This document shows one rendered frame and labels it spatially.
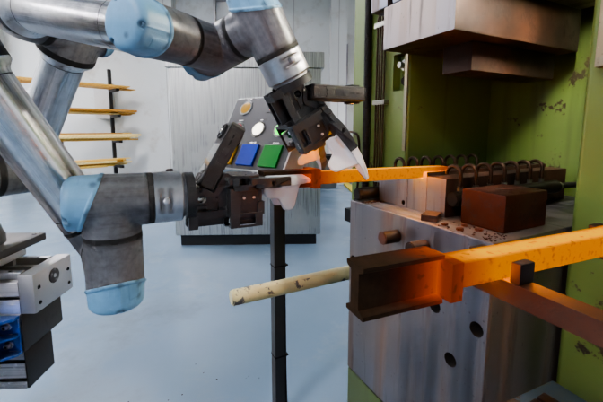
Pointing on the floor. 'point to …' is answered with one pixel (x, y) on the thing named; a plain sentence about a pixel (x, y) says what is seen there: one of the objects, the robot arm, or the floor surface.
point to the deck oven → (186, 125)
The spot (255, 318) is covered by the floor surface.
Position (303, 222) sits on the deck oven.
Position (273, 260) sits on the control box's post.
